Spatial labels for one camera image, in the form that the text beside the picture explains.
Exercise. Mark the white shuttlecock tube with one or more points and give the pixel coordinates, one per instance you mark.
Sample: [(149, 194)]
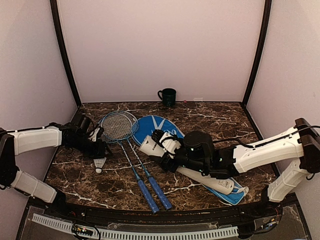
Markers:
[(155, 151)]

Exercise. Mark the dark green mug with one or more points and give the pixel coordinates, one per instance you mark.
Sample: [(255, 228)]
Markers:
[(167, 96)]

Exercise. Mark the left black frame post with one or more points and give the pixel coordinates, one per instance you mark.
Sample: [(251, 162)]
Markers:
[(63, 52)]

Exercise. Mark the right black frame post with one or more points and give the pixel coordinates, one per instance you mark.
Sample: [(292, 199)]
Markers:
[(259, 52)]

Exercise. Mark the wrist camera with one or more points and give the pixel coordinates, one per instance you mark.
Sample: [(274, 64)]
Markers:
[(80, 123), (199, 145)]

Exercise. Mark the blue badminton racket right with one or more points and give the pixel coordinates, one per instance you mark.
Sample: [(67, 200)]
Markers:
[(119, 126)]

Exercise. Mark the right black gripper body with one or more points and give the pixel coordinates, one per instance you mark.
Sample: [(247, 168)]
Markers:
[(197, 165)]

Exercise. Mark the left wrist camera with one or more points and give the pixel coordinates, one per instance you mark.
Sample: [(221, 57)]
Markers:
[(80, 123)]

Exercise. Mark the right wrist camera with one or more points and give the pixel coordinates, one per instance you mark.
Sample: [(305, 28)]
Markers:
[(199, 145)]

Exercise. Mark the white shuttlecock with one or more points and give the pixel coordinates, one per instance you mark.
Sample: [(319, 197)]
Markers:
[(99, 164)]

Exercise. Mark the blue racket bag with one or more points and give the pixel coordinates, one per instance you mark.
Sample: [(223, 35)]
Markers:
[(232, 197)]

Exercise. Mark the black frame post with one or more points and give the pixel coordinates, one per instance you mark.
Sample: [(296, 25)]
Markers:
[(63, 52), (259, 52)]

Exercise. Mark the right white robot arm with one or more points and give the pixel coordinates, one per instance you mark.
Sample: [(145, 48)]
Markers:
[(232, 157)]

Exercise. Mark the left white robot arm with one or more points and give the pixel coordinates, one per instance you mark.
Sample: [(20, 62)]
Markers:
[(16, 142)]

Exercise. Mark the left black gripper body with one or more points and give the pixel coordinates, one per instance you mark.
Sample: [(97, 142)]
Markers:
[(88, 150)]

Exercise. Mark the white slotted cable duct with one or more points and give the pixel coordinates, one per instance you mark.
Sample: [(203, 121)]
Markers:
[(96, 233)]

